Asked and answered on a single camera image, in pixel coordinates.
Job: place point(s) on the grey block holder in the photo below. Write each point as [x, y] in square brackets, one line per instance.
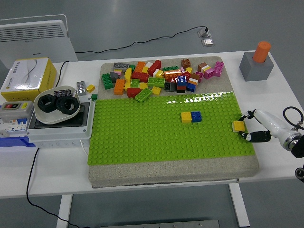
[255, 70]

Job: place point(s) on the green studded baseplate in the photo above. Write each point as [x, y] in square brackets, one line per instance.
[147, 133]

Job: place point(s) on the blue orange black brick stack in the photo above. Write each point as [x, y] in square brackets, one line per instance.
[181, 84]

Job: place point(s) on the yellow white toy brick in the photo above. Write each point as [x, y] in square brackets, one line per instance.
[158, 73]

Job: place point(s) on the brown white toy brick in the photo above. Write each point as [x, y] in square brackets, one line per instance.
[202, 67]

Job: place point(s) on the white blue circuit breaker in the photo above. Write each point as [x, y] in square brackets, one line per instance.
[13, 127]

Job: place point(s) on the white electrical enclosure box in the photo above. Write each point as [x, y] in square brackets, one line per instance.
[59, 134]

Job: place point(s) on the small green toy brick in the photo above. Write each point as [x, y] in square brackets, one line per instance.
[94, 97]

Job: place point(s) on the long lime toy brick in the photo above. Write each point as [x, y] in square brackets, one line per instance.
[143, 95]
[156, 82]

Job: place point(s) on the grey push-button switch box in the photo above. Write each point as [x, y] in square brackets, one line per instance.
[15, 111]

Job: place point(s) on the dark green toy brick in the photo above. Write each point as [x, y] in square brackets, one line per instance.
[107, 81]

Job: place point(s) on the black hex nut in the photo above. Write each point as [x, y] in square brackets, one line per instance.
[67, 105]
[47, 104]

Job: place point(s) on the shiny orange toy brick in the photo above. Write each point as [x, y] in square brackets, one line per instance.
[171, 75]

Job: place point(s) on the small grey toy brick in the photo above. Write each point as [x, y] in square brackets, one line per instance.
[114, 76]

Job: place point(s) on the white panel heater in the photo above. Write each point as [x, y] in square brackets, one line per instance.
[35, 40]

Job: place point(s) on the yellow white carton box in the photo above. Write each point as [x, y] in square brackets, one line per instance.
[26, 76]

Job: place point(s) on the small black terminal block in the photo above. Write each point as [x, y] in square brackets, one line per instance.
[62, 93]

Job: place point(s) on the small lime toy brick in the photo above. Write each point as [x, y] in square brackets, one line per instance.
[135, 83]

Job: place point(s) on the pink yellow toy brick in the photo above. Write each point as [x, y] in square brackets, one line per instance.
[118, 72]

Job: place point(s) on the white table leg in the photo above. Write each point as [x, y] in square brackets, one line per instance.
[64, 211]
[240, 206]

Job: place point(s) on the white bowl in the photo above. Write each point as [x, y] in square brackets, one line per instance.
[41, 116]

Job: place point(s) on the small yellow toy brick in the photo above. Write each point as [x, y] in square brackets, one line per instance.
[90, 88]

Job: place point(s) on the black toy brick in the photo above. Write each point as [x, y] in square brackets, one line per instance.
[169, 87]

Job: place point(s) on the open floor socket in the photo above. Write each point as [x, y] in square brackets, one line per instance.
[204, 32]

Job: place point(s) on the brown white blue brick stack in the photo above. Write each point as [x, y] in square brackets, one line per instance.
[192, 82]

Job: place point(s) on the long red toy brick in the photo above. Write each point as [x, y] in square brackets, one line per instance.
[140, 76]

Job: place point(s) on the blue plastic box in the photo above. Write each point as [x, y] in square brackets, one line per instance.
[12, 142]

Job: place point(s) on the dark green flat brick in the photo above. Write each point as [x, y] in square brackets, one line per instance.
[171, 68]

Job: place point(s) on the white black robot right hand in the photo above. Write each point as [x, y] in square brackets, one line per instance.
[273, 124]

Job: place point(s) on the grey-brown mat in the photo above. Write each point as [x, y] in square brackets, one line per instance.
[166, 173]

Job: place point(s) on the small magenta toy brick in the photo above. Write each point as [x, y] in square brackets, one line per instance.
[200, 76]

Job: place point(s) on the orange cylinder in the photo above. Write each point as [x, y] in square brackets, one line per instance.
[261, 51]

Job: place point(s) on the blue toy brick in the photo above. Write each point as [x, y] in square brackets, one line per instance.
[196, 116]

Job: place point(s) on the closed floor socket plate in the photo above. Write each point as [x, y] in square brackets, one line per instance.
[207, 42]

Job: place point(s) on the grey flat toy brick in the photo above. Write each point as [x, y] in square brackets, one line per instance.
[120, 66]

